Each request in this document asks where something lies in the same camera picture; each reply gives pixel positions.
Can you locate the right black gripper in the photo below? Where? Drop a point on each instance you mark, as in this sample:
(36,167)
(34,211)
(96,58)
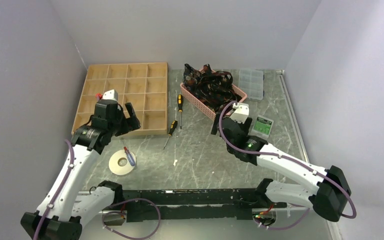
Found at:
(245,127)

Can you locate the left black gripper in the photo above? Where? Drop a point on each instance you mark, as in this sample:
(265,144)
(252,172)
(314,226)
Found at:
(131,122)

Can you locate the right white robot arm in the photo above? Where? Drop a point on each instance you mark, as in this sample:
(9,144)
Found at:
(324,190)

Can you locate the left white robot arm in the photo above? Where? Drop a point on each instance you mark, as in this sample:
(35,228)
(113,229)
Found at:
(58,217)

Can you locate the pile of patterned ties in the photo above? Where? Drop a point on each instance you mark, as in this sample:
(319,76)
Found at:
(213,89)

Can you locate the white tape roll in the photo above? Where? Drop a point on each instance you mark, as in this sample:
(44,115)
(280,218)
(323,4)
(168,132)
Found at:
(119,163)

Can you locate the pink plastic basket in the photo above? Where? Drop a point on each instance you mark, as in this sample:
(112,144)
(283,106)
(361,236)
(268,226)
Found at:
(204,109)

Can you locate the blue red small screwdriver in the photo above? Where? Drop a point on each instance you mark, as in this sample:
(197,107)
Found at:
(129,156)

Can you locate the lower black yellow screwdriver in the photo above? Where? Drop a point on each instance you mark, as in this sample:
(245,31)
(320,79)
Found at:
(172,128)

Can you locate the black yellow screwdriver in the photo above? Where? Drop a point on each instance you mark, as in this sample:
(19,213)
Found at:
(180,108)
(172,128)

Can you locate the wooden compartment tray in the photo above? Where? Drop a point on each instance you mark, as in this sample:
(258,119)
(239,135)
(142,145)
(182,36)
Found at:
(144,85)

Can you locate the upper black yellow screwdriver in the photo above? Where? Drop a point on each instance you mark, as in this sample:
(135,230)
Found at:
(180,108)

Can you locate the green screw bit box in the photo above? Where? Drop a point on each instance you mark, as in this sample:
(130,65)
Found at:
(262,126)

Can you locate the clear plastic organizer box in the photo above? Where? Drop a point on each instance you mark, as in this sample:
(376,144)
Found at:
(251,82)

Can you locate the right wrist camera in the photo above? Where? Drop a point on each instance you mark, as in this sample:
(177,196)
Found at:
(240,112)

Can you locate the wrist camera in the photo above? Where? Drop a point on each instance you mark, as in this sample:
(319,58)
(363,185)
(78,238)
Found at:
(240,112)
(108,95)

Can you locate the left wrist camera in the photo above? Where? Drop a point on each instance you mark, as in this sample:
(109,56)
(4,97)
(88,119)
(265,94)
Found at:
(108,95)

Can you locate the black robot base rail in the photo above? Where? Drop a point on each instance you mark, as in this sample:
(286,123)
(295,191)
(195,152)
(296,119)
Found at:
(186,204)

